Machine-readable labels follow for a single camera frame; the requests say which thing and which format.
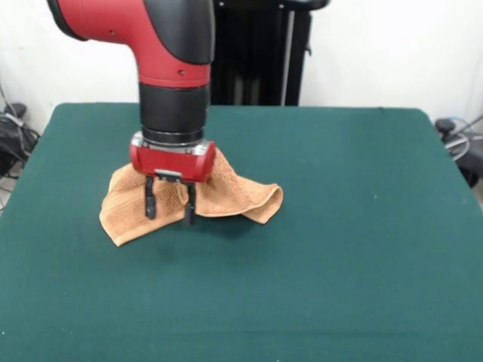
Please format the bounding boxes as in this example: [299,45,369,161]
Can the black cable tangle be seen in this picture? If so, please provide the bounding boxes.
[0,112,42,178]

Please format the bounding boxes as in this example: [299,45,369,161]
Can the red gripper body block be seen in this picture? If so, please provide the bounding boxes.
[129,142,217,185]

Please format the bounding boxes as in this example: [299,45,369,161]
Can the grey cable loop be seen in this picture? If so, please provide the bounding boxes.
[445,131,472,159]

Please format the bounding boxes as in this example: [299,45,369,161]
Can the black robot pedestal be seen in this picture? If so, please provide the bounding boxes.
[209,0,333,106]

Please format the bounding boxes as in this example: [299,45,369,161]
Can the tan terry towel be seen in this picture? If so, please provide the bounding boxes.
[99,152,284,248]

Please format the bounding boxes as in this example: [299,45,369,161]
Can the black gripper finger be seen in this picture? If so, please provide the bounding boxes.
[144,176,158,219]
[177,179,197,226]

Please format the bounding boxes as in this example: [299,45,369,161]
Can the dark green table cloth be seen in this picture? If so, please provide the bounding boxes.
[0,102,483,362]

